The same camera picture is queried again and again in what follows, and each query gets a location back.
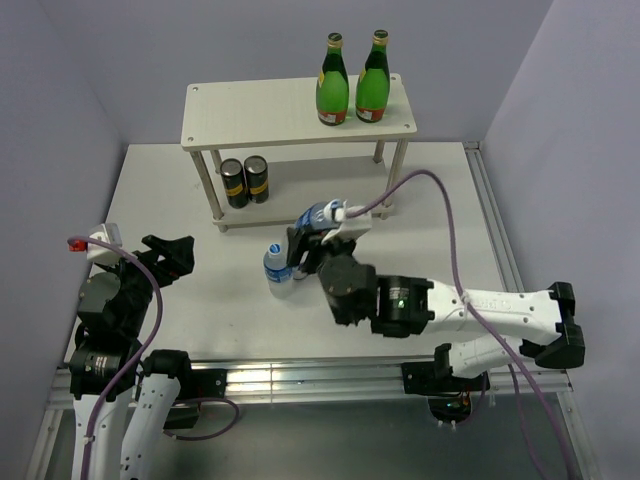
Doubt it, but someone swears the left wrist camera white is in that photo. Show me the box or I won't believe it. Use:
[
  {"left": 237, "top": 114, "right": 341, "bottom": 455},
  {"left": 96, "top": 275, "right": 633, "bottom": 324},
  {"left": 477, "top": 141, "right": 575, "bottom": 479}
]
[{"left": 68, "top": 223, "right": 123, "bottom": 266}]

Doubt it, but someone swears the green glass bottle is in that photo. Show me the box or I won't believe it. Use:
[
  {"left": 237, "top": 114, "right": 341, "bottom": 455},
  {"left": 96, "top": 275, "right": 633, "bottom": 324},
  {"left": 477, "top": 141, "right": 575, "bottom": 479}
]
[
  {"left": 315, "top": 32, "right": 349, "bottom": 126},
  {"left": 355, "top": 29, "right": 391, "bottom": 123}
]

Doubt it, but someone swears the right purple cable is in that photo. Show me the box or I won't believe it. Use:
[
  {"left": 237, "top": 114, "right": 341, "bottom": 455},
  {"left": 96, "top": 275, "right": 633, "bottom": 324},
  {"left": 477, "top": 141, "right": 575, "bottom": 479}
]
[{"left": 344, "top": 169, "right": 576, "bottom": 480}]

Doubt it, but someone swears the green glass bottle front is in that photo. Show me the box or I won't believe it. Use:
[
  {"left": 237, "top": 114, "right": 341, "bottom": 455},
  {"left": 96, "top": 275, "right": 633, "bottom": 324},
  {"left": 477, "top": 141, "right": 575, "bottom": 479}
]
[{"left": 315, "top": 32, "right": 349, "bottom": 126}]

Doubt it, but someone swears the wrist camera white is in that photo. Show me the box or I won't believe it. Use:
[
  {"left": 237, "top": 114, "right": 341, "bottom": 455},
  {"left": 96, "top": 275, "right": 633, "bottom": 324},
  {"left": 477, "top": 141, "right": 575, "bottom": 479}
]
[
  {"left": 321, "top": 199, "right": 373, "bottom": 245},
  {"left": 68, "top": 223, "right": 123, "bottom": 266}
]

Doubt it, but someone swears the black gold can left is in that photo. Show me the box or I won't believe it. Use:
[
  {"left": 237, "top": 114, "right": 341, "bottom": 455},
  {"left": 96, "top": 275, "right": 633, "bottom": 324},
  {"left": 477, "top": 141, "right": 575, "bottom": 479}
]
[{"left": 220, "top": 158, "right": 249, "bottom": 209}]

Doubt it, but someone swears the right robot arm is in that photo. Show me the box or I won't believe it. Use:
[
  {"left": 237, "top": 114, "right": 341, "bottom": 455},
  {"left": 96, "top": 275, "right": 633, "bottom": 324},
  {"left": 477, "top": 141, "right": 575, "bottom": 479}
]
[{"left": 286, "top": 227, "right": 586, "bottom": 390}]

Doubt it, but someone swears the white two-tier wooden shelf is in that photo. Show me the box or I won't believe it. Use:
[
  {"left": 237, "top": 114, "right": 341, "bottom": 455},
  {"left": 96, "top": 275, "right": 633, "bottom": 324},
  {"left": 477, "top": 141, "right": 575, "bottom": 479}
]
[{"left": 181, "top": 73, "right": 417, "bottom": 232}]

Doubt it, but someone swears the black gold can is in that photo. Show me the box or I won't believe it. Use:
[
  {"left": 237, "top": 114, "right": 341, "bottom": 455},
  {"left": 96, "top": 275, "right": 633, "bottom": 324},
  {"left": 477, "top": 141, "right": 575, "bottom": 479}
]
[
  {"left": 220, "top": 158, "right": 249, "bottom": 209},
  {"left": 244, "top": 155, "right": 269, "bottom": 204}
]

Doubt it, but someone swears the aluminium frame rail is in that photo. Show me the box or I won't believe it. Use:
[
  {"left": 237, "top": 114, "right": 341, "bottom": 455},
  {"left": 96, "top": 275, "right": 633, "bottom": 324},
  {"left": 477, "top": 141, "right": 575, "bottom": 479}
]
[{"left": 44, "top": 139, "right": 576, "bottom": 411}]

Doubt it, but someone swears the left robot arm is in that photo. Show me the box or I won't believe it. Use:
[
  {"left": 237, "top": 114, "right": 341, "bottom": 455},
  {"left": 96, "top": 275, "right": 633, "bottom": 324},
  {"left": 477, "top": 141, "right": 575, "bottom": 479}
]
[{"left": 68, "top": 224, "right": 195, "bottom": 479}]

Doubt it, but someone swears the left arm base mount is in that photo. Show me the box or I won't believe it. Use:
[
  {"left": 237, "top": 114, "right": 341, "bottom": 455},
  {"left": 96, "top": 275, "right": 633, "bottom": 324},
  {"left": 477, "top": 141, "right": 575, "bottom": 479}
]
[{"left": 164, "top": 368, "right": 227, "bottom": 431}]

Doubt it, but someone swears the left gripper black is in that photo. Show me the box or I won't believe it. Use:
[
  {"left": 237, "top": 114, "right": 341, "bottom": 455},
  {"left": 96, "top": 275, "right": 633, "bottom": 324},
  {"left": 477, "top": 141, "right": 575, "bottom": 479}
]
[{"left": 98, "top": 233, "right": 193, "bottom": 334}]

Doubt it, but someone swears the black gold can right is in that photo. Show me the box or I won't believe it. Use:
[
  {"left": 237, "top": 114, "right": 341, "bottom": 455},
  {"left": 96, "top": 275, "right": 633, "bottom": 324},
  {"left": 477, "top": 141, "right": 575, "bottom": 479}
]
[{"left": 244, "top": 155, "right": 269, "bottom": 204}]

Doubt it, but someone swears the water bottle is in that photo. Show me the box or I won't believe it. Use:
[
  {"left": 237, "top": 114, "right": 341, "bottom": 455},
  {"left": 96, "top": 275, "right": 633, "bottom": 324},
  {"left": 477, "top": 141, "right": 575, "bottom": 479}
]
[
  {"left": 294, "top": 199, "right": 345, "bottom": 233},
  {"left": 263, "top": 243, "right": 294, "bottom": 299}
]

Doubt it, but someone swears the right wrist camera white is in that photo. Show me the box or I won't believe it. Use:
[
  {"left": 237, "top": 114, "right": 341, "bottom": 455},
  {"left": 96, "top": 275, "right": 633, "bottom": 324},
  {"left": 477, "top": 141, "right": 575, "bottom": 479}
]
[{"left": 321, "top": 199, "right": 373, "bottom": 245}]

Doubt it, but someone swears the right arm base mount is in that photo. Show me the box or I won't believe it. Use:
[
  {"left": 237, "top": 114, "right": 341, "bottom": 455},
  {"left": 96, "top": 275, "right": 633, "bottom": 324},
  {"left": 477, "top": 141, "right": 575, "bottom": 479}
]
[{"left": 400, "top": 361, "right": 490, "bottom": 429}]

